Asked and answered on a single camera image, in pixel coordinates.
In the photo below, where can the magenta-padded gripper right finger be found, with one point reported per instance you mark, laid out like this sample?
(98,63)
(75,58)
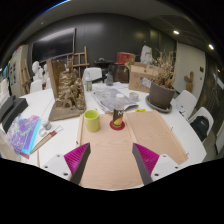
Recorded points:
(146,159)

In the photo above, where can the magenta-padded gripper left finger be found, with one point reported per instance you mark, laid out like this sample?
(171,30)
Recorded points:
(75,158)

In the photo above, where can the clear drink bottle white cap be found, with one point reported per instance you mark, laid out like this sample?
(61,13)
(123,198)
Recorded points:
(118,115)

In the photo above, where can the wooden paint brush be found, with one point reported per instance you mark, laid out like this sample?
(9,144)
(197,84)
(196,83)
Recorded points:
(46,140)

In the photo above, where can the lime green mug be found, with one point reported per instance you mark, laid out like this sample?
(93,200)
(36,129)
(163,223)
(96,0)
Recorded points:
(91,121)

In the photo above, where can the small grey paint jar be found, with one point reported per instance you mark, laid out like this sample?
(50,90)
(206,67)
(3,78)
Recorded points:
(46,124)

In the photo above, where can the flat round red coaster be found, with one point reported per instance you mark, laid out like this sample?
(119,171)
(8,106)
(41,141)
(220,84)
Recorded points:
(112,127)

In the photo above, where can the yellow sticker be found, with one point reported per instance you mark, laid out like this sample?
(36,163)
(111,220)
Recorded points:
(140,110)

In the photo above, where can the grey pot saucer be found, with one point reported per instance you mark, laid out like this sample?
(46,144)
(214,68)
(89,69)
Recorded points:
(158,109)

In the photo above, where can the colourful painted canvas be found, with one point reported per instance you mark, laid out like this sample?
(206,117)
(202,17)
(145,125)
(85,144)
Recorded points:
(21,133)

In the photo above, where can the printed papers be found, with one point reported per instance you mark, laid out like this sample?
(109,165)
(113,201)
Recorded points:
(177,107)

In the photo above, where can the black backpack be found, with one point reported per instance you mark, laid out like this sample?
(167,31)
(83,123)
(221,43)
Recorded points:
(200,128)

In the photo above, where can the small glass jar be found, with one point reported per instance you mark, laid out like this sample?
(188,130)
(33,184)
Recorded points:
(134,96)

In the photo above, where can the golden relief sculpture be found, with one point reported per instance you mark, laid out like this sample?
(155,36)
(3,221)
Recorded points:
(68,93)

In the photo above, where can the dried plant in grey pot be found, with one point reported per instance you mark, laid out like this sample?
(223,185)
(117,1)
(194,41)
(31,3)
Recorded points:
(160,95)

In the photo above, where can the newspaper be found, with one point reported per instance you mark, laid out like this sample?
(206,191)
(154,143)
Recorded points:
(106,98)

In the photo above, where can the white plastic chair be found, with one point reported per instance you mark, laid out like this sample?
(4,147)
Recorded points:
(92,74)
(36,86)
(188,100)
(205,111)

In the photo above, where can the white spray bottle green label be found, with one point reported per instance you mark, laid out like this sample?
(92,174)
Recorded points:
(88,85)

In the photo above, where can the black flat boxes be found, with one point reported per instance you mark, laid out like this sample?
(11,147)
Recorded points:
(11,108)

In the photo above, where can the brown cardboard box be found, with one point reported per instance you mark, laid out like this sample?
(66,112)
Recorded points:
(138,78)

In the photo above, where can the dark glass flask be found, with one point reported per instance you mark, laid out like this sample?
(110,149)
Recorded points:
(109,80)

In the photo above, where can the white plaster bust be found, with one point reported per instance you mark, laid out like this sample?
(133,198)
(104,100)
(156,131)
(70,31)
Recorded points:
(36,68)
(46,75)

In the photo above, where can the wooden figure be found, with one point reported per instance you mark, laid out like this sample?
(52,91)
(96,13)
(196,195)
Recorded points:
(189,81)

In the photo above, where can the wooden easel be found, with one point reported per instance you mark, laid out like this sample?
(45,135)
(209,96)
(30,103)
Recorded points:
(85,63)
(26,76)

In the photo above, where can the red box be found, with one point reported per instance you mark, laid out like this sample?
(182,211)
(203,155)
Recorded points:
(126,58)

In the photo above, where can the white cabinet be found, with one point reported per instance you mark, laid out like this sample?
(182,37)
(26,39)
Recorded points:
(16,66)

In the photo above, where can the round ceiling light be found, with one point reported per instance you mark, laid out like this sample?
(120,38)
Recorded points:
(176,32)
(211,47)

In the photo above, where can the black wall screen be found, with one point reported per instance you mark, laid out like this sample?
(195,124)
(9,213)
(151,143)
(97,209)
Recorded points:
(53,45)

